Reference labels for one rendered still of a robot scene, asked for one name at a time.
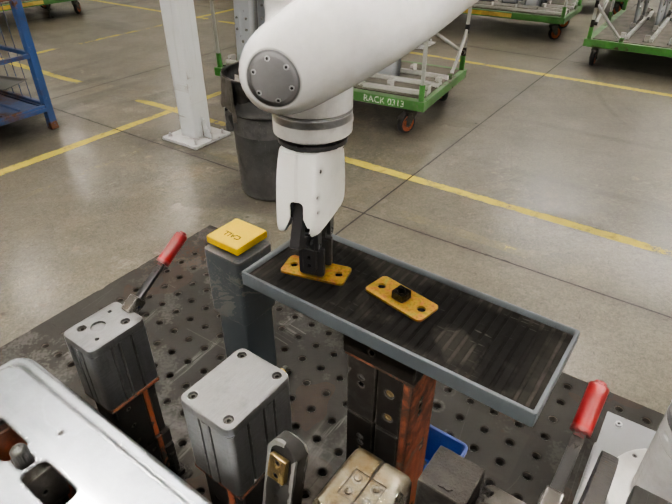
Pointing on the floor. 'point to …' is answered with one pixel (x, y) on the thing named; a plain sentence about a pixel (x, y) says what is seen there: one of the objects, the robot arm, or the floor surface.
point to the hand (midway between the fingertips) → (316, 254)
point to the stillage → (20, 109)
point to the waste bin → (250, 137)
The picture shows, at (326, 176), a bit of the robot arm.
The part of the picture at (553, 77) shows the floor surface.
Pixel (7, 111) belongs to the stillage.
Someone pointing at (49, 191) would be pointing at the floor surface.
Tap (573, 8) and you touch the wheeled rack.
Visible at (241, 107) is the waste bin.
